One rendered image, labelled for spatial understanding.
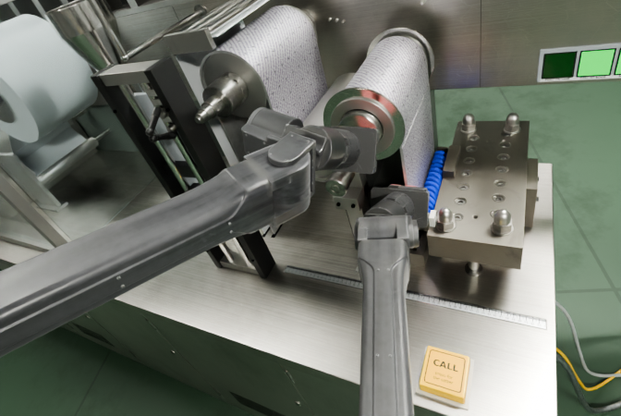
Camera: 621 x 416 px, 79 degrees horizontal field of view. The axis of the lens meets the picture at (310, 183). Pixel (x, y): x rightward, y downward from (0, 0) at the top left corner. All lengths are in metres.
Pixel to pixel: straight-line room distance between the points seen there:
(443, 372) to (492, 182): 0.38
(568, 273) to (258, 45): 1.69
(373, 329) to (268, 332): 0.47
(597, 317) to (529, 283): 1.10
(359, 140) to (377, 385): 0.32
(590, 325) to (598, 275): 0.26
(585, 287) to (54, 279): 1.91
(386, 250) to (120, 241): 0.30
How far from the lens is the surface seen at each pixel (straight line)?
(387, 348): 0.40
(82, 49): 1.11
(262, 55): 0.74
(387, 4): 0.92
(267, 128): 0.49
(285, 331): 0.84
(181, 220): 0.37
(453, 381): 0.72
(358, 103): 0.63
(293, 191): 0.41
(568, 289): 1.99
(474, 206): 0.80
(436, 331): 0.79
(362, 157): 0.55
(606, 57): 0.94
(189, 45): 0.73
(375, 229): 0.51
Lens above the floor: 1.59
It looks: 37 degrees down
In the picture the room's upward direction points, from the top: 19 degrees counter-clockwise
